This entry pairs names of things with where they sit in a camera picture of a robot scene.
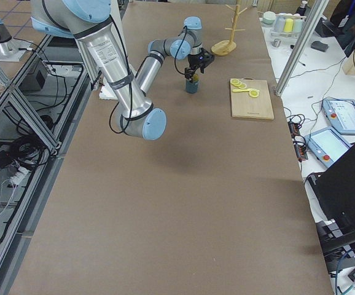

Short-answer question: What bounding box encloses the grey plastic cup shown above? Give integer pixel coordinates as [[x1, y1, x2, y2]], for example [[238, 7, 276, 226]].
[[273, 15, 286, 33]]

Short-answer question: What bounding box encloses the dark teal mug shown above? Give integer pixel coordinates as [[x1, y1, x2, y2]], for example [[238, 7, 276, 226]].
[[185, 76, 199, 94]]

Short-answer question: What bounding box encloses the wooden cutting board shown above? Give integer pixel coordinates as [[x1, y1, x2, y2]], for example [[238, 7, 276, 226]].
[[230, 78, 274, 120]]

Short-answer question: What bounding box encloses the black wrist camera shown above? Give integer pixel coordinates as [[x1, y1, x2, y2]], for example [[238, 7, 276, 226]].
[[197, 48, 214, 74]]

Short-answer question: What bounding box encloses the black square device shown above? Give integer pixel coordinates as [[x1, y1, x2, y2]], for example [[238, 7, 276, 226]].
[[310, 41, 329, 52]]

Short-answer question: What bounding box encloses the white power strip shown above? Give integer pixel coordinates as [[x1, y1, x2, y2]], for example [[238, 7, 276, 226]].
[[10, 167, 29, 186]]

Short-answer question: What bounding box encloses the small steel cup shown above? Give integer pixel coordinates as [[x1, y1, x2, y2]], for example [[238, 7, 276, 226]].
[[271, 38, 281, 48]]

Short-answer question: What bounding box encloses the black monitor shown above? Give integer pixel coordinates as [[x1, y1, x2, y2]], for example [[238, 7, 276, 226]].
[[305, 141, 355, 265]]

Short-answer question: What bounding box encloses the yellow plastic knife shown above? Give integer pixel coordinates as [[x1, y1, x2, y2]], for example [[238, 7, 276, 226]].
[[232, 88, 258, 93]]

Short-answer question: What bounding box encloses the black power strip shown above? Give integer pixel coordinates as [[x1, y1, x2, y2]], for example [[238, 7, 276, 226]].
[[288, 120, 308, 162]]

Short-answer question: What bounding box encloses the clear dish rack tray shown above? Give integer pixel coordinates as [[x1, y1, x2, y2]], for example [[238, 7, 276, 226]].
[[270, 28, 300, 39]]

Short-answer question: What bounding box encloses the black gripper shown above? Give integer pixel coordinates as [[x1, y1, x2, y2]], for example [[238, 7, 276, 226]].
[[184, 53, 203, 82]]

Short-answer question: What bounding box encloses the blue teach pendant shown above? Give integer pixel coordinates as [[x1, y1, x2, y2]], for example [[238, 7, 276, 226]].
[[304, 127, 352, 168], [322, 98, 355, 135]]

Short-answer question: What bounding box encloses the green rimmed bowl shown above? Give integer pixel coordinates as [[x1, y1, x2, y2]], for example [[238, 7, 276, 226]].
[[262, 11, 276, 25]]

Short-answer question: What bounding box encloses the yellow plastic cup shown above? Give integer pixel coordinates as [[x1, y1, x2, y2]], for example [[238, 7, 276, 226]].
[[283, 18, 294, 33]]

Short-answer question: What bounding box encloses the aluminium frame post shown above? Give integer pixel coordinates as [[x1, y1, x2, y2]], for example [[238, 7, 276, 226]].
[[275, 0, 329, 97]]

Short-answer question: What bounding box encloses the wooden cup storage rack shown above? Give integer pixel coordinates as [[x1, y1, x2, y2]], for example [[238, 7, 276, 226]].
[[211, 0, 248, 56]]

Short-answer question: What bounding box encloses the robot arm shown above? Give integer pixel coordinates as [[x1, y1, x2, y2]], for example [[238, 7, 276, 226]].
[[31, 1, 166, 140], [135, 16, 202, 95]]

